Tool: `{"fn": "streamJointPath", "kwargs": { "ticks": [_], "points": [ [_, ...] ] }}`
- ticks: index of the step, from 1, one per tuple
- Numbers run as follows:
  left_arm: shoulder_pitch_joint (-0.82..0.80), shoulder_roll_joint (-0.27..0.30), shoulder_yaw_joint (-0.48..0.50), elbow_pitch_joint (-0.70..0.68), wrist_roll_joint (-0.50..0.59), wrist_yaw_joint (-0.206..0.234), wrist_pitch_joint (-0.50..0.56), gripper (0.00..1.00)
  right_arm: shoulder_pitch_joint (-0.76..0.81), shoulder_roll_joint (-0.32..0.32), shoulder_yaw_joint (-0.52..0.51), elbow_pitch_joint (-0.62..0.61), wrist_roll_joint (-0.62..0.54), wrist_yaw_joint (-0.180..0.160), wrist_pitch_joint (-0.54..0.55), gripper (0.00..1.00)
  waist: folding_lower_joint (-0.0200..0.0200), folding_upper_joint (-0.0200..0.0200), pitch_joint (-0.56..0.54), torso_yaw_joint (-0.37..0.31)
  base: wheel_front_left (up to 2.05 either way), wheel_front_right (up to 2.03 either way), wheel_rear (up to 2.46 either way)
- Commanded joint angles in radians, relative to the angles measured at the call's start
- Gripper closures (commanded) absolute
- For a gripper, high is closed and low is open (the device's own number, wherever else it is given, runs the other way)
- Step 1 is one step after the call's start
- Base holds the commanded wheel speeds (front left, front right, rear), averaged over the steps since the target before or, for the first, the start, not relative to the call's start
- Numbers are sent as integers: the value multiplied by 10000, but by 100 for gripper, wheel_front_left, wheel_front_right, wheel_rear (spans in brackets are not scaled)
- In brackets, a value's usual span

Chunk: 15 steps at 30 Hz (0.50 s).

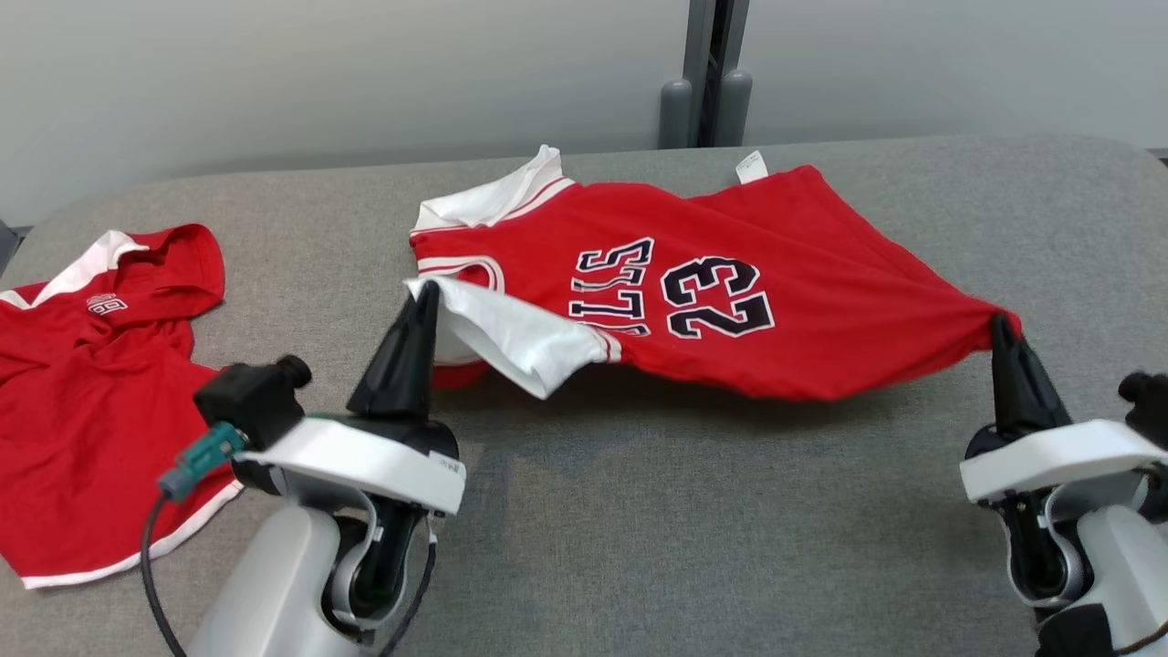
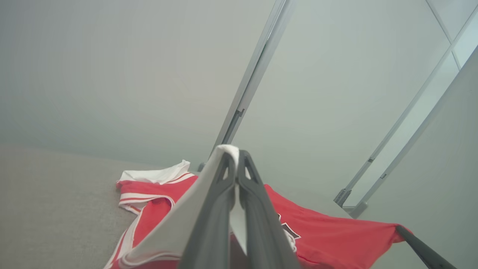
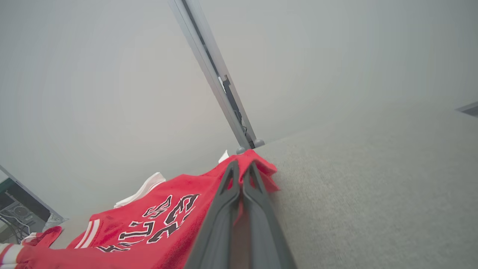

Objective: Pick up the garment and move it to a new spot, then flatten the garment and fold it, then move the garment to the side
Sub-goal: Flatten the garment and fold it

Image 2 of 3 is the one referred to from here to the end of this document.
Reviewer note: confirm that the red jersey white striped trim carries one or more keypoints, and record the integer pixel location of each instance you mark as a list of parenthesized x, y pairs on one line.
[(336, 239)]

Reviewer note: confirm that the grey slim partition post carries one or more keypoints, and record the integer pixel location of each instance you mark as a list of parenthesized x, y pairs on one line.
[(357, 210), (341, 198)]

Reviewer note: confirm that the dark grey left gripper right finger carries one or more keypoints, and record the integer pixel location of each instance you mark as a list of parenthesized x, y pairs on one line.
[(261, 231)]

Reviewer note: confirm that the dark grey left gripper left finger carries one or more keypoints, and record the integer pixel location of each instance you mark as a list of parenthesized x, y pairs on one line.
[(213, 231)]

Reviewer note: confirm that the grey double partition post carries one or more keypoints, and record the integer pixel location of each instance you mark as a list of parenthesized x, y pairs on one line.
[(257, 67)]

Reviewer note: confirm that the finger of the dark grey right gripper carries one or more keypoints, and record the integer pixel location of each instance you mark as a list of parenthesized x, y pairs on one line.
[(425, 254)]

